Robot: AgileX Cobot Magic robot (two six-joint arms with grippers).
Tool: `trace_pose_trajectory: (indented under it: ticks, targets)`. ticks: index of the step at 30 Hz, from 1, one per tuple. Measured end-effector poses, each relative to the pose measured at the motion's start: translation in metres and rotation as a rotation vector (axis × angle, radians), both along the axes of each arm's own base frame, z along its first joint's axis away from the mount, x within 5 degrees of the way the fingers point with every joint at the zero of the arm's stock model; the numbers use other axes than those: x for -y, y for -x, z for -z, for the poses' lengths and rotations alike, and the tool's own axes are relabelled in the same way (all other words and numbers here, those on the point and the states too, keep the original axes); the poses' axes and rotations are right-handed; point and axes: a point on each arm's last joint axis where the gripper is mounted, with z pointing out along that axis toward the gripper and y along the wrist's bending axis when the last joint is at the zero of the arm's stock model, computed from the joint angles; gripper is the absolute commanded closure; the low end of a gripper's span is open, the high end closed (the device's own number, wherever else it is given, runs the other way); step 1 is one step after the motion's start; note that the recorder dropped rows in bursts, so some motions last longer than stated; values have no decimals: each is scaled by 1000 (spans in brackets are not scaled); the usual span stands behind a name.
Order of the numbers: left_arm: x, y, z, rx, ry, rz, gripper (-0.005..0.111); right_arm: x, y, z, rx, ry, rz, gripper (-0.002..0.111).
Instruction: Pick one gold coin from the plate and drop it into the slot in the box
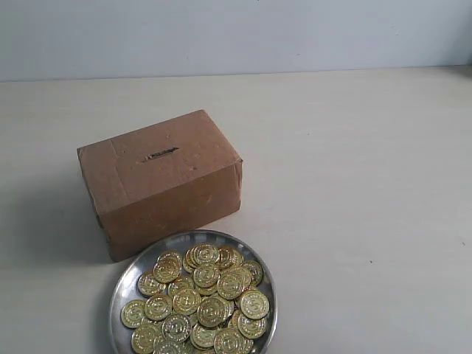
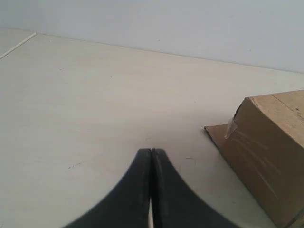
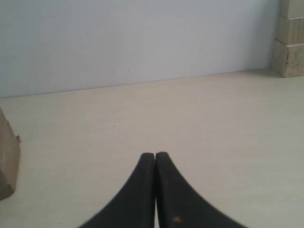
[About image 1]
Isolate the round steel plate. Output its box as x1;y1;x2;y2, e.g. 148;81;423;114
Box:
108;229;278;353

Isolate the gold coin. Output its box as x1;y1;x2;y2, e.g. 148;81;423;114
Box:
240;291;270;319
153;258;181;283
197;296;228;328
193;263;220;288
191;243;219;266
120;299;146;329

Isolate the gold coin right side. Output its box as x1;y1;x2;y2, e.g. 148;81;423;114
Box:
240;291;270;319

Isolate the gold coin upper left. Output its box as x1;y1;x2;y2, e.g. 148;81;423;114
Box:
153;258;181;283

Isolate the gold coin far left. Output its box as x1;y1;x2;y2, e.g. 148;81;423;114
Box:
120;299;146;329

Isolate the gold coin top centre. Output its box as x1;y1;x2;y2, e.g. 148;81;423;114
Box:
191;243;219;266

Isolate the brown cardboard coin box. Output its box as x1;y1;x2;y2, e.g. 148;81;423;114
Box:
77;110;243;262

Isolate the gold coin lower centre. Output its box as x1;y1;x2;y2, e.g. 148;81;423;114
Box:
197;296;228;328

